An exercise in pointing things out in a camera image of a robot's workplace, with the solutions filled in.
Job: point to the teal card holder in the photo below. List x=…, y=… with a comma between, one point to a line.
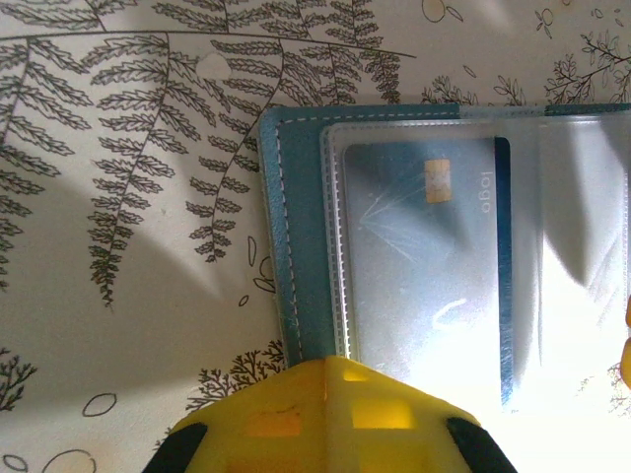
x=301, y=222

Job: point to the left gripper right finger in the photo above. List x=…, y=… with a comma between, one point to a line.
x=394, y=424

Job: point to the blue credit card with chip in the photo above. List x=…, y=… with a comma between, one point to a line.
x=394, y=207

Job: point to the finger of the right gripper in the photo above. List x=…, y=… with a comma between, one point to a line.
x=628, y=310
x=627, y=364

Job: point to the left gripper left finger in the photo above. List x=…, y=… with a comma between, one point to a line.
x=256, y=424

